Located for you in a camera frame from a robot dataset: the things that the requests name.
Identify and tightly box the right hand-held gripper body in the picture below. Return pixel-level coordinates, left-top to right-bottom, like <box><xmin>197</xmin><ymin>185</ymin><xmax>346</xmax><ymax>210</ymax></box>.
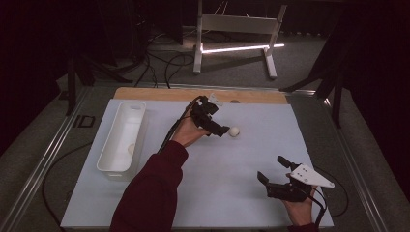
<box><xmin>266</xmin><ymin>162</ymin><xmax>337</xmax><ymax>203</ymax></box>

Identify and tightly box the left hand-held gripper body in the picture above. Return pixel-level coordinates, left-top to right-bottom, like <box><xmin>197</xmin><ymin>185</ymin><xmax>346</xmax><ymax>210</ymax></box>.
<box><xmin>189</xmin><ymin>92</ymin><xmax>224</xmax><ymax>131</ymax></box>

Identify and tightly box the white plastic bin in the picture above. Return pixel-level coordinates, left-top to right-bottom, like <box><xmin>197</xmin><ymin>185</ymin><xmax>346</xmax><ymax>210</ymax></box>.
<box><xmin>96</xmin><ymin>101</ymin><xmax>150</xmax><ymax>182</ymax></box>

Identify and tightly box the person's right hand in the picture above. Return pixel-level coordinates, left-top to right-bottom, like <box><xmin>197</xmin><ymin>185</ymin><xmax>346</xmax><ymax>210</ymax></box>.
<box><xmin>281</xmin><ymin>173</ymin><xmax>319</xmax><ymax>227</ymax></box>

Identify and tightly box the person's left hand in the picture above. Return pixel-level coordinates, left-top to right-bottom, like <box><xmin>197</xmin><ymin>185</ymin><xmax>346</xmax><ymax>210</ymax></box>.
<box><xmin>169</xmin><ymin>110</ymin><xmax>211</xmax><ymax>149</ymax></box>

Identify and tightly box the pale blue table mat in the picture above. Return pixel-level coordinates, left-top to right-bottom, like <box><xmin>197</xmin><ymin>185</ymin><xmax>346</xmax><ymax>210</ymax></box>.
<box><xmin>60</xmin><ymin>98</ymin><xmax>335</xmax><ymax>230</ymax></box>

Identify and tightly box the wooden board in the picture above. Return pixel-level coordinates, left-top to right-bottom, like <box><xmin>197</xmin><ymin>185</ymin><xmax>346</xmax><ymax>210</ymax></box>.
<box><xmin>133</xmin><ymin>81</ymin><xmax>318</xmax><ymax>97</ymax></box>

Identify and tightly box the black metal stand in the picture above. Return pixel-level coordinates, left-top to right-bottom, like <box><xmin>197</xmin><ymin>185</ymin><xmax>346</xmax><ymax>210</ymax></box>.
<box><xmin>278</xmin><ymin>18</ymin><xmax>345</xmax><ymax>130</ymax></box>
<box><xmin>65</xmin><ymin>44</ymin><xmax>133</xmax><ymax>117</ymax></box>

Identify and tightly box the left hand-held gripper cable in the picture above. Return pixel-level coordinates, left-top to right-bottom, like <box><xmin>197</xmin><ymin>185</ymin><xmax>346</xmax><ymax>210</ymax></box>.
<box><xmin>156</xmin><ymin>96</ymin><xmax>202</xmax><ymax>155</ymax></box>

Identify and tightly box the hand-held gripper cable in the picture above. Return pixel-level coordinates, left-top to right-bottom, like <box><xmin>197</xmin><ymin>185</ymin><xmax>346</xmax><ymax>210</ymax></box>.
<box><xmin>302</xmin><ymin>184</ymin><xmax>329</xmax><ymax>228</ymax></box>
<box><xmin>156</xmin><ymin>96</ymin><xmax>202</xmax><ymax>155</ymax></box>

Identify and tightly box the right hand-held gripper cable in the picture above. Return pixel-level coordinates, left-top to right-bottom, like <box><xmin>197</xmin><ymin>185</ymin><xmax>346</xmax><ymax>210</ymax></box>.
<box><xmin>302</xmin><ymin>184</ymin><xmax>329</xmax><ymax>228</ymax></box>

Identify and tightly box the black floor cable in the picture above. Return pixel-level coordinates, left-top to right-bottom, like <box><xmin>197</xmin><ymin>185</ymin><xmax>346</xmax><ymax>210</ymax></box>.
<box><xmin>163</xmin><ymin>51</ymin><xmax>195</xmax><ymax>90</ymax></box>
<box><xmin>41</xmin><ymin>140</ymin><xmax>95</xmax><ymax>228</ymax></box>
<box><xmin>313</xmin><ymin>165</ymin><xmax>350</xmax><ymax>218</ymax></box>
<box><xmin>132</xmin><ymin>38</ymin><xmax>160</xmax><ymax>89</ymax></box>

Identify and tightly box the metal floor rail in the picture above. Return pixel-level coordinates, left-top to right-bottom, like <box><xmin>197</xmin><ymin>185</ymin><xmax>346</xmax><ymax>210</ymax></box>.
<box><xmin>322</xmin><ymin>96</ymin><xmax>390</xmax><ymax>232</ymax></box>
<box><xmin>0</xmin><ymin>86</ymin><xmax>92</xmax><ymax>232</ymax></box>

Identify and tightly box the white stand frame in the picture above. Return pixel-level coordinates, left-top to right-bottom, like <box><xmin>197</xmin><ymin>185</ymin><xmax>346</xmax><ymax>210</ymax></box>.
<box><xmin>191</xmin><ymin>0</ymin><xmax>288</xmax><ymax>80</ymax></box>

